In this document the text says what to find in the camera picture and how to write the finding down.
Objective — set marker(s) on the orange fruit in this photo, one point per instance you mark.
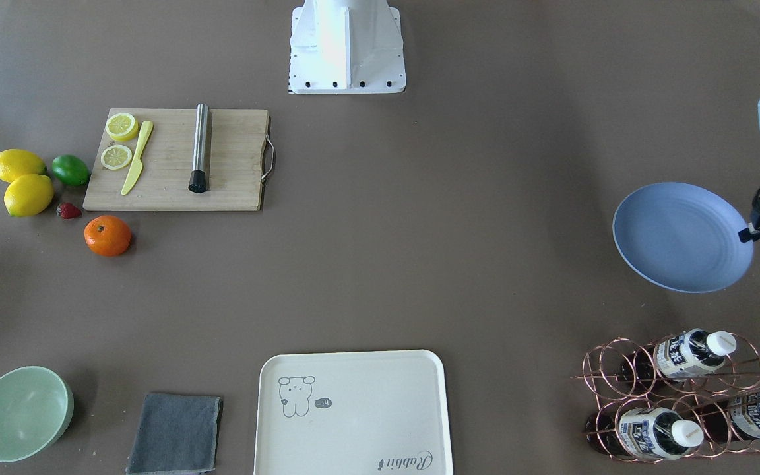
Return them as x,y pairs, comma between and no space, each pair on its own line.
108,236

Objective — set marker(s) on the blue plate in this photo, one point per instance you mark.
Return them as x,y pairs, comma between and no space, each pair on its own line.
682,237

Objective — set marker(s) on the tea bottle back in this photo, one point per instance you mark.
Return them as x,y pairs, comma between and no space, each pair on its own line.
734,419
693,353

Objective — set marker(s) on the tea bottle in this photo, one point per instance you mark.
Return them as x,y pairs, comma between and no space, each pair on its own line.
693,353
734,419
644,435

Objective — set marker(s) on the tea bottle front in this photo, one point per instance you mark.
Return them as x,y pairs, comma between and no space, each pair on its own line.
644,435

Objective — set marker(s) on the cream rabbit tray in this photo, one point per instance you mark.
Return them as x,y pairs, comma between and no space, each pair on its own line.
380,412

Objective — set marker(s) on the wooden cutting board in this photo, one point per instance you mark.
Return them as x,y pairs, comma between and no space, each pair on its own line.
235,165

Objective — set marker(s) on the steel muddler black tip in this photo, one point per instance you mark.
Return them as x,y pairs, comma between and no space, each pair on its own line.
199,178

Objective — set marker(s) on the grey folded cloth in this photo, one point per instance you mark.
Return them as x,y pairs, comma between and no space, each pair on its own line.
176,435

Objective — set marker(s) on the yellow plastic knife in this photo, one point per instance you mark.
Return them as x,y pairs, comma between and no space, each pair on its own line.
137,166

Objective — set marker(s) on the lemon slice lower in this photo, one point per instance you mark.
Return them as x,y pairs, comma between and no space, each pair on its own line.
121,127

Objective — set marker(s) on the lemon slice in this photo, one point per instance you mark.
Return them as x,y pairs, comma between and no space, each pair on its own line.
116,156
121,127

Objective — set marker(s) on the lemon slice upper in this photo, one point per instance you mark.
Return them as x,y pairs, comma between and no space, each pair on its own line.
116,156

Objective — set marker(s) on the green lime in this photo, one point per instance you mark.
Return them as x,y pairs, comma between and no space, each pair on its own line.
70,170

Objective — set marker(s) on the red strawberry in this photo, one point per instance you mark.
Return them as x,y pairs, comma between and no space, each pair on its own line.
68,211

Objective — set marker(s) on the yellow lemon upper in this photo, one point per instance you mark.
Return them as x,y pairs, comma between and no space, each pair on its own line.
28,195

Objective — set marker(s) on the yellow lemon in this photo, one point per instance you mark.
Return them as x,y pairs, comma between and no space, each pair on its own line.
16,162
28,195

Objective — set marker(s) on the yellow lemon lower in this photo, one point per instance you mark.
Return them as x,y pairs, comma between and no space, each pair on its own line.
16,162

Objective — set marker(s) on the mint green bowl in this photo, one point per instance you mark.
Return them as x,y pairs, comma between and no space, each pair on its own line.
36,407

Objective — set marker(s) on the copper wire bottle rack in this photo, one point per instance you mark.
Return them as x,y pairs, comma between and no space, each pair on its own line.
740,375

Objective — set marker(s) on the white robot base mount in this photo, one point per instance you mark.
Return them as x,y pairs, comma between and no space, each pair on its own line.
346,47

